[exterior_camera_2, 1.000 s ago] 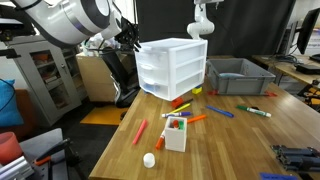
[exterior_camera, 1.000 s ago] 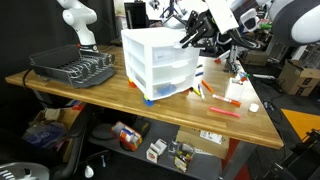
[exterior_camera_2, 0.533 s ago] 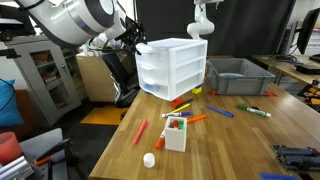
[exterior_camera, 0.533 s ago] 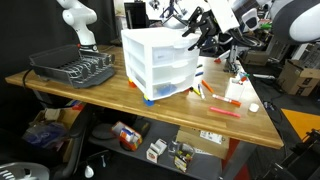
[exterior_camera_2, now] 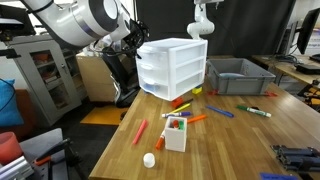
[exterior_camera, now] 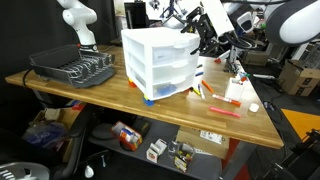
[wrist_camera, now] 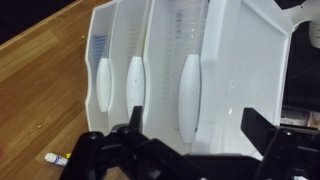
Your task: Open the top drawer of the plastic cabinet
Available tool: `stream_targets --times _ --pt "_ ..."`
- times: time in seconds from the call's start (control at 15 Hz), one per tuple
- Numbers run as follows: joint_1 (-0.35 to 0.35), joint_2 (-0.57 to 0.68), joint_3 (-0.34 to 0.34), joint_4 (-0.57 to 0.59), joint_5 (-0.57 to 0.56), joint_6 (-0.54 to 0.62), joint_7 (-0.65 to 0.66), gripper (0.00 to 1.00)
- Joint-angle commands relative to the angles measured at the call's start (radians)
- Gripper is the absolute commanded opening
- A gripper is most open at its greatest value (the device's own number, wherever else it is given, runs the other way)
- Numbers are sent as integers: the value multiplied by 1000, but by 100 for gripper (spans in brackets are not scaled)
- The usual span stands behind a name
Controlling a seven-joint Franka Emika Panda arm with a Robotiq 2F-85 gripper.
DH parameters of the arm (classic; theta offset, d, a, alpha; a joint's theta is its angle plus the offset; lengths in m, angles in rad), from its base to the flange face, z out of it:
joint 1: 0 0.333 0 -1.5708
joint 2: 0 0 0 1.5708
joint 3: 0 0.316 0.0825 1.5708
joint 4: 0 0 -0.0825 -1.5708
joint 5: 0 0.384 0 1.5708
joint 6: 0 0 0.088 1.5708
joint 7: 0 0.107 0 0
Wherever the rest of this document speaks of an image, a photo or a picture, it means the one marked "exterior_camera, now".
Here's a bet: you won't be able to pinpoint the pink marker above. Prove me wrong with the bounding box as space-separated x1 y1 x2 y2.
209 106 242 119

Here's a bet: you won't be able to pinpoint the white translucent plastic drawer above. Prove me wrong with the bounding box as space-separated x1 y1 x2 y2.
151 74 197 100
149 39 201 66
151 59 199 83

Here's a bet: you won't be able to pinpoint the large open cardboard box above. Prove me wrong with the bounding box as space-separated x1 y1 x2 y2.
277 59 320 98

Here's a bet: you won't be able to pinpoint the white and blue marker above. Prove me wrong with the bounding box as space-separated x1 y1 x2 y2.
197 83 206 100

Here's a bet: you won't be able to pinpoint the colourful cardboard box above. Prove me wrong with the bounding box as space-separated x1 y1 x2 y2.
110 120 144 152

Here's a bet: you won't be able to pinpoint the orange toy block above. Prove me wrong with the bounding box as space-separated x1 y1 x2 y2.
127 78 138 89

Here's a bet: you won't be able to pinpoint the flat cardboard box white label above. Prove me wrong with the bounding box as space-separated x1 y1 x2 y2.
175 126 231 160

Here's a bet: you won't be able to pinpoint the brown cardboard box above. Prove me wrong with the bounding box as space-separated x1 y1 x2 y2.
241 49 270 67

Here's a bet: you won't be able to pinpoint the cardboard box with clutter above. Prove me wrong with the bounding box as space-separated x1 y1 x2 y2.
31 106 84 134

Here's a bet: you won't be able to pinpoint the white round cap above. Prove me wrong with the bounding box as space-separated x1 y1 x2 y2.
248 102 260 113

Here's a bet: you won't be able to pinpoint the grey dish rack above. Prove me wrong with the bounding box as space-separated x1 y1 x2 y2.
28 44 117 89

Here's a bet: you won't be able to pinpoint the black computer monitor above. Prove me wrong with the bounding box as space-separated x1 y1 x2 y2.
123 2 148 30

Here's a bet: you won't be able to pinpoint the white plastic cabinet frame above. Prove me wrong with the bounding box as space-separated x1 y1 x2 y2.
120 27 202 102

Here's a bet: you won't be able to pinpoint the white desk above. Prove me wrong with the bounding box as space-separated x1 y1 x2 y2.
289 43 320 62

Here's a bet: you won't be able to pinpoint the clear plastic bag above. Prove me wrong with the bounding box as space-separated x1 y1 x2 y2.
22 121 69 149

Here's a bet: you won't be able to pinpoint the small white box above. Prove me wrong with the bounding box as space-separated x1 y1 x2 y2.
145 138 168 164

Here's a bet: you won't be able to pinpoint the black metal stand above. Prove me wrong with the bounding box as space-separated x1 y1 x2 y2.
256 128 320 180

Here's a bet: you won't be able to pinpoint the white ribbed plastic object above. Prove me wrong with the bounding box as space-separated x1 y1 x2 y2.
0 162 51 180

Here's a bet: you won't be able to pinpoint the blue plastic pieces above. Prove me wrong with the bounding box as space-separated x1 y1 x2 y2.
155 83 179 97

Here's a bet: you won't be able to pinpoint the orange and white marker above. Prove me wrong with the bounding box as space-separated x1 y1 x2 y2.
211 93 242 108

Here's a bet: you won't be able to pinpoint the orange floor mat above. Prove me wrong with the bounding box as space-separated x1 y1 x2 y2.
280 108 320 143

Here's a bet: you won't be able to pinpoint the yellow marker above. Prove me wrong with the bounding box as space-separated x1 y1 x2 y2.
191 87 202 98

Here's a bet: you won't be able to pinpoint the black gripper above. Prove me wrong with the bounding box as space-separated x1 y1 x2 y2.
180 6 221 56

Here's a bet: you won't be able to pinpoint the white pen holder box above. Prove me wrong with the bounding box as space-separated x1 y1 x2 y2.
224 77 246 102

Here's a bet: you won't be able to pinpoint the black power cable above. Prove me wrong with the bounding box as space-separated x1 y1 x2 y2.
21 68 34 89

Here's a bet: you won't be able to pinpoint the black backdrop curtain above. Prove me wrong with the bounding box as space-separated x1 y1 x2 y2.
0 0 118 79

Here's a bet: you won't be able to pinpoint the blue toy block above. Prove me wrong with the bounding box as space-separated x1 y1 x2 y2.
143 97 156 108

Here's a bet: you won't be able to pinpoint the clear plastic container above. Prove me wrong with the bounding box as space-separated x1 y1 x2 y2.
172 141 196 174

